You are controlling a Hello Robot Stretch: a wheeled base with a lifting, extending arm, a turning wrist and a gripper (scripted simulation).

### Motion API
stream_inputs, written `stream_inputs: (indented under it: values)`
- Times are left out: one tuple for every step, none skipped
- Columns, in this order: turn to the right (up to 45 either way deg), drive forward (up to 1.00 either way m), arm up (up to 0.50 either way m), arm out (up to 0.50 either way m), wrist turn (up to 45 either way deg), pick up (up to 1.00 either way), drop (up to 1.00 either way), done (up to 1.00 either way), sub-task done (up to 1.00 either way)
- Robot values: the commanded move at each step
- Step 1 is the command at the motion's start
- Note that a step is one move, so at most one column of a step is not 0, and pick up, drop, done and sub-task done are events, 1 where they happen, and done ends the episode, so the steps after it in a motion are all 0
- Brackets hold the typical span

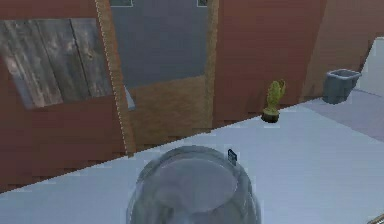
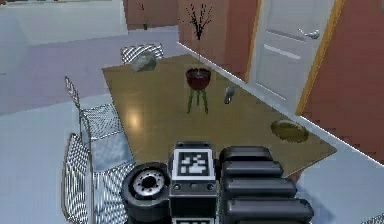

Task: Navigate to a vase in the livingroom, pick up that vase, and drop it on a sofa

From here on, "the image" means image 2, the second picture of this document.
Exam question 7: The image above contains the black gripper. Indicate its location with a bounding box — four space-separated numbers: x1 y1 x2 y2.
120 161 172 224

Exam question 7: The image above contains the small vase with twigs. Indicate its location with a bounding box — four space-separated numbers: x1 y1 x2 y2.
138 2 149 31

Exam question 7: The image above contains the brown wooden dining table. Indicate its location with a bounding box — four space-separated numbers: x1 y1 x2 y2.
101 54 338 179

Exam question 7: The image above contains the red bowl plant pot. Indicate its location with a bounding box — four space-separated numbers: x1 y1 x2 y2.
181 3 214 115

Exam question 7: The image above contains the grey pepper shaker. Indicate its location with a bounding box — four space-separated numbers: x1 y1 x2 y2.
223 85 237 105

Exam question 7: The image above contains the grey crumpled cloth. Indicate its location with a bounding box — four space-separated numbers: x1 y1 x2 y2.
130 50 158 73

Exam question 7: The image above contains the olive green plate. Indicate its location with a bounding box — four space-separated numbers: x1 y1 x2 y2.
270 119 310 144

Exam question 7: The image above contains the white panel room door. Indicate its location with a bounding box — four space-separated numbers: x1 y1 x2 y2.
248 0 336 114

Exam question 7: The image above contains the silver wire mesh chair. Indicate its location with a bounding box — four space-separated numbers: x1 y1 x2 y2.
60 113 138 224
64 76 125 143
119 43 165 66

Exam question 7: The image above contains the silver door lever handle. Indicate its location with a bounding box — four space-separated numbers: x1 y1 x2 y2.
297 28 321 40

